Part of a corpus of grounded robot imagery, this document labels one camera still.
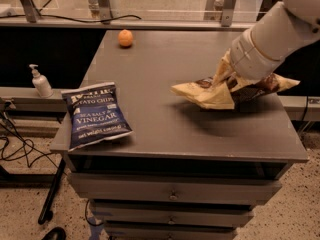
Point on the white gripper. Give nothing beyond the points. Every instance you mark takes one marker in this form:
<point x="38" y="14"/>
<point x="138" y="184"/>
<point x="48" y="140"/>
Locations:
<point x="247" y="55"/>

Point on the brown sea salt chip bag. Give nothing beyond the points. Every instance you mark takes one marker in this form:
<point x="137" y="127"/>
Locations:
<point x="205" y="95"/>

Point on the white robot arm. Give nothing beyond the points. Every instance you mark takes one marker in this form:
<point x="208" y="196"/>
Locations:
<point x="288" y="26"/>

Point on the blue vinegar chip bag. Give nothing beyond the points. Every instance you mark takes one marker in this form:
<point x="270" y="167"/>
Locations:
<point x="95" y="115"/>

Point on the grey drawer cabinet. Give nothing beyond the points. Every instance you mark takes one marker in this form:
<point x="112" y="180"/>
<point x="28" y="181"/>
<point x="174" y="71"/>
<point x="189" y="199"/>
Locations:
<point x="171" y="136"/>

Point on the orange fruit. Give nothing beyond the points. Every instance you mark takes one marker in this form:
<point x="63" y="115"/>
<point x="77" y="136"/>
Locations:
<point x="125" y="38"/>

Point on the middle drawer with knob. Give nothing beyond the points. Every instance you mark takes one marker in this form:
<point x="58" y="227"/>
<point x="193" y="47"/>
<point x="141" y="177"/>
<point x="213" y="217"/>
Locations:
<point x="171" y="213"/>

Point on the drawer with knob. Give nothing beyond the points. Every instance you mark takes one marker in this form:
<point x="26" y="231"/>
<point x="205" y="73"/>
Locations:
<point x="171" y="213"/>
<point x="173" y="189"/>

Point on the top drawer with knob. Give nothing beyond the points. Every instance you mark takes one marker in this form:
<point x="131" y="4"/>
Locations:
<point x="173" y="189"/>

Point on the bottom drawer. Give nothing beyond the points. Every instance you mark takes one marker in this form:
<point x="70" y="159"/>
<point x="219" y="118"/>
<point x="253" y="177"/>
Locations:
<point x="149" y="231"/>

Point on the white pump soap bottle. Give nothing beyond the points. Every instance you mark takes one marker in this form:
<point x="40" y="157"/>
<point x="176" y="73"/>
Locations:
<point x="40" y="82"/>

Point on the black metal leg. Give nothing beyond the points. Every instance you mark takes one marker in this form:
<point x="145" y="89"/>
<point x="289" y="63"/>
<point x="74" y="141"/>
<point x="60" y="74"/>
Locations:
<point x="46" y="213"/>

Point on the black shoe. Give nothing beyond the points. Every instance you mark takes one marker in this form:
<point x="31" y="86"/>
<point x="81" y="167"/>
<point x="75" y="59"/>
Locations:
<point x="56" y="233"/>

